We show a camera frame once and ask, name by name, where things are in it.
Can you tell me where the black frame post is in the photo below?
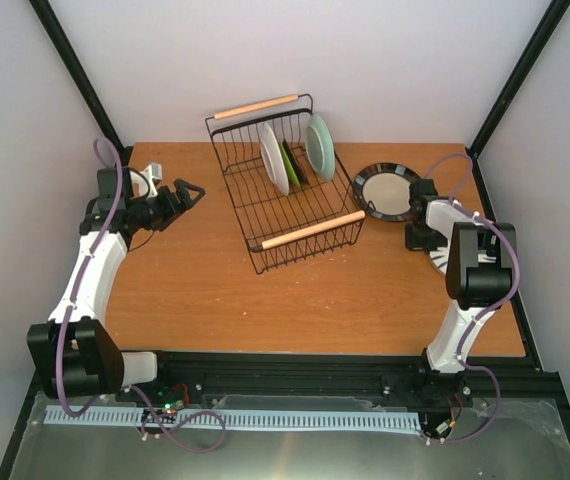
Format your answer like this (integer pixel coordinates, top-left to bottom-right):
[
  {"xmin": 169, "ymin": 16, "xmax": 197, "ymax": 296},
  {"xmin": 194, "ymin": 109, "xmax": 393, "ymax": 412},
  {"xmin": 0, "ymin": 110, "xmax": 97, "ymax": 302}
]
[
  {"xmin": 29, "ymin": 0, "xmax": 133, "ymax": 163},
  {"xmin": 468, "ymin": 0, "xmax": 570, "ymax": 154}
]

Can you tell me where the green striped rim plate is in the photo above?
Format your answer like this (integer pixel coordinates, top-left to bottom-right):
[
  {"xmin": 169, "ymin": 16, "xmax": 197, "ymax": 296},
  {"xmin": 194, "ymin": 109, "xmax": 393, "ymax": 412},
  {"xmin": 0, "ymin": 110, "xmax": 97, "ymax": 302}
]
[{"xmin": 427, "ymin": 247, "xmax": 449, "ymax": 276}]

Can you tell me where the light blue slotted cable duct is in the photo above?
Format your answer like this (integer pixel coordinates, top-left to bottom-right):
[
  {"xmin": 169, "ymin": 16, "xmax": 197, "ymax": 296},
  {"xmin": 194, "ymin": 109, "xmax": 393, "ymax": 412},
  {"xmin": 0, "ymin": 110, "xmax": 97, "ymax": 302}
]
[{"xmin": 43, "ymin": 405, "xmax": 421, "ymax": 435}]

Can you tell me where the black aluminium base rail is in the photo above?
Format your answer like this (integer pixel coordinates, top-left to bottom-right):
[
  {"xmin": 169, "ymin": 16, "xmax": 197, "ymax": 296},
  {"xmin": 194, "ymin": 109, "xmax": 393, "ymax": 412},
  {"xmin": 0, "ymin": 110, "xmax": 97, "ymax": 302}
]
[{"xmin": 142, "ymin": 351, "xmax": 568, "ymax": 411}]

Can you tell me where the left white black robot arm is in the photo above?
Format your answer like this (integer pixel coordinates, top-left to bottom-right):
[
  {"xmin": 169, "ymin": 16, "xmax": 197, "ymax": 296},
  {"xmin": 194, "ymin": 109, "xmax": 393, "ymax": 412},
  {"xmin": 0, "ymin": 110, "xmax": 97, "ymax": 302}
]
[{"xmin": 26, "ymin": 163, "xmax": 205, "ymax": 403}]

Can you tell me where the mint green flower plate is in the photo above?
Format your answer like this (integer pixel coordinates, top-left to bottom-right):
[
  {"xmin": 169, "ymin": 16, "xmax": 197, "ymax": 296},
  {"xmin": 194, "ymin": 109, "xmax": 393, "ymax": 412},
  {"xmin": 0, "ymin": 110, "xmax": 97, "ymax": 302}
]
[{"xmin": 305, "ymin": 114, "xmax": 336, "ymax": 182}]

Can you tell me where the black rimmed beige plate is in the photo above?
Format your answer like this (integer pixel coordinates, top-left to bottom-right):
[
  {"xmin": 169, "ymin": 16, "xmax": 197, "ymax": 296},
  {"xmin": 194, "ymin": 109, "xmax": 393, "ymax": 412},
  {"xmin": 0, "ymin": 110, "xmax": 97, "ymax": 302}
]
[{"xmin": 352, "ymin": 162, "xmax": 421, "ymax": 223}]

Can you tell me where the plain lime green plate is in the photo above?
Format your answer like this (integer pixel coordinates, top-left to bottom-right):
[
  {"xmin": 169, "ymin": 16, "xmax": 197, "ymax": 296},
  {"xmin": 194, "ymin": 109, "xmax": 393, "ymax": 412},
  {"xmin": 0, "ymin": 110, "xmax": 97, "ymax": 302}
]
[{"xmin": 280, "ymin": 140, "xmax": 301, "ymax": 187}]

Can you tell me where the black wire dish rack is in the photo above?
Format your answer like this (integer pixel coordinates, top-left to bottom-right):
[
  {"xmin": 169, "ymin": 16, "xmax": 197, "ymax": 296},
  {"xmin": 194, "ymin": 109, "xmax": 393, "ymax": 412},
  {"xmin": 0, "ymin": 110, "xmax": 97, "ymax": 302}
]
[{"xmin": 205, "ymin": 94, "xmax": 365, "ymax": 274}]

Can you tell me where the dark red flower plate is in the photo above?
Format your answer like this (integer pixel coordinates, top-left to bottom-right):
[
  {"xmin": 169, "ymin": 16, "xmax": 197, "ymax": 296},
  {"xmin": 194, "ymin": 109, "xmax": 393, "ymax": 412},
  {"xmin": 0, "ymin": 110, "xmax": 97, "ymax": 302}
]
[{"xmin": 283, "ymin": 141, "xmax": 309, "ymax": 185}]

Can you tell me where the left black frame post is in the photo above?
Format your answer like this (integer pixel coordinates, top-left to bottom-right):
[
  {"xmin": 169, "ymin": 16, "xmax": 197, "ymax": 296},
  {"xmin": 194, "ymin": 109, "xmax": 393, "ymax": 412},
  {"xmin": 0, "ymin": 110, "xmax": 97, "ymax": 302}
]
[{"xmin": 29, "ymin": 0, "xmax": 133, "ymax": 163}]

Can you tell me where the right black frame post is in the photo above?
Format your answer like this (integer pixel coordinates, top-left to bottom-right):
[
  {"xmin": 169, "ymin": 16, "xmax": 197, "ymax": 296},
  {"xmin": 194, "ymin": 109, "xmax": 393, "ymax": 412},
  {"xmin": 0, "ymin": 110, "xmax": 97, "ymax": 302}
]
[{"xmin": 468, "ymin": 0, "xmax": 570, "ymax": 154}]

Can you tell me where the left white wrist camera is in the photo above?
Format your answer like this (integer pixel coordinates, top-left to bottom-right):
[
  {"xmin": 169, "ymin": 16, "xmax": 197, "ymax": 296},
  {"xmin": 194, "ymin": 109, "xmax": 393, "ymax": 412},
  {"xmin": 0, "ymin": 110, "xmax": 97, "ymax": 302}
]
[{"xmin": 130, "ymin": 162, "xmax": 163, "ymax": 199}]

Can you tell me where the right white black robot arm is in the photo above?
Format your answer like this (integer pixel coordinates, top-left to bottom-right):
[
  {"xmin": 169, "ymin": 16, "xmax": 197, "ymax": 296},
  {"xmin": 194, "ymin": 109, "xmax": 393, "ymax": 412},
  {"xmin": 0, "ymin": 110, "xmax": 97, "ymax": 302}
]
[{"xmin": 405, "ymin": 179, "xmax": 521, "ymax": 374}]

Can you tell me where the red and teal flower plate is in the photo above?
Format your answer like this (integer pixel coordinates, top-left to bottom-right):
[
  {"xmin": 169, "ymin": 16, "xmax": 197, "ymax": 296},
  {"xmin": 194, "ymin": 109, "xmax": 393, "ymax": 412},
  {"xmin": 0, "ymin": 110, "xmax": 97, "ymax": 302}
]
[{"xmin": 258, "ymin": 122, "xmax": 290, "ymax": 196}]

